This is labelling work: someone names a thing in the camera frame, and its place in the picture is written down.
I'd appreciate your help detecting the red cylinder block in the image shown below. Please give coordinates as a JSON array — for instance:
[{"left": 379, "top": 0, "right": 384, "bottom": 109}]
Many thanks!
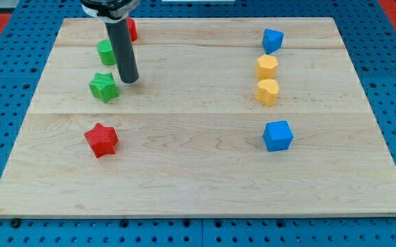
[{"left": 126, "top": 18, "right": 138, "bottom": 42}]

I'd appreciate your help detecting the blue triangular block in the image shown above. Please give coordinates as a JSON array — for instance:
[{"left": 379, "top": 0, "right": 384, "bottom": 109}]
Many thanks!
[{"left": 262, "top": 28, "right": 284, "bottom": 55}]

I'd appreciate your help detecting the red star block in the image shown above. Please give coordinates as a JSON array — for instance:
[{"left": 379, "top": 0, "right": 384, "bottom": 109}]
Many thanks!
[{"left": 84, "top": 123, "right": 119, "bottom": 158}]

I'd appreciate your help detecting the yellow heart block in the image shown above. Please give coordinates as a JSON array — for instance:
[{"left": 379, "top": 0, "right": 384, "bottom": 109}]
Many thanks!
[{"left": 255, "top": 79, "right": 280, "bottom": 106}]

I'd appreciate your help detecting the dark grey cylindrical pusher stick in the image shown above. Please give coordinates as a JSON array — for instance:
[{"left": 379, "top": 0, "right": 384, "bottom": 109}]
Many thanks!
[{"left": 105, "top": 19, "right": 139, "bottom": 84}]

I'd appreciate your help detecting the green star block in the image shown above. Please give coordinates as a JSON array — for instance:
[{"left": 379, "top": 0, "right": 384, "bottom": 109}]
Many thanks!
[{"left": 89, "top": 73, "right": 119, "bottom": 103}]

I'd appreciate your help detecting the green cylinder block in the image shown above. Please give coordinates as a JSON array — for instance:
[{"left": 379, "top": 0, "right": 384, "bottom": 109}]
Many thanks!
[{"left": 96, "top": 39, "right": 116, "bottom": 66}]

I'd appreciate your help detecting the blue cube block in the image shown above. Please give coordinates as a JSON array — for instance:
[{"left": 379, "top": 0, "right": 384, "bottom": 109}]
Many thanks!
[{"left": 263, "top": 120, "right": 293, "bottom": 152}]

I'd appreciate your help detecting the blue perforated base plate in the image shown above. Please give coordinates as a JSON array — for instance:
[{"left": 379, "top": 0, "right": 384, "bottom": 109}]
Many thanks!
[{"left": 0, "top": 1, "right": 396, "bottom": 246}]

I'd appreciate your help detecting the yellow hexagon block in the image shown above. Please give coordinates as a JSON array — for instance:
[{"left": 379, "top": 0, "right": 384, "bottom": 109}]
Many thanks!
[{"left": 255, "top": 54, "right": 279, "bottom": 80}]

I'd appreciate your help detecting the light wooden board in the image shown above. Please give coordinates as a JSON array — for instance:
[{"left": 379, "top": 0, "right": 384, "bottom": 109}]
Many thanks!
[{"left": 0, "top": 17, "right": 396, "bottom": 219}]

